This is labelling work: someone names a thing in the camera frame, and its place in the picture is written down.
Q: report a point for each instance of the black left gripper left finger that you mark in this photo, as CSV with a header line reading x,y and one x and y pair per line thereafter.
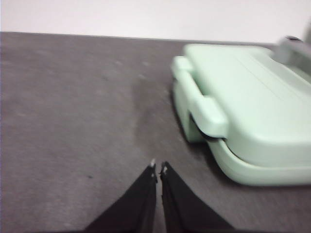
x,y
136,206

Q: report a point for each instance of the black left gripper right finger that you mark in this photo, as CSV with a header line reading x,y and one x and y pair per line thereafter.
x,y
184,208

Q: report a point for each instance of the green breakfast maker base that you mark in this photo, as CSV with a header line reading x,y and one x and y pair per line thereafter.
x,y
243,170

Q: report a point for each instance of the green hinged griddle cover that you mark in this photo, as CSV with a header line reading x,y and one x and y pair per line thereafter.
x,y
243,97

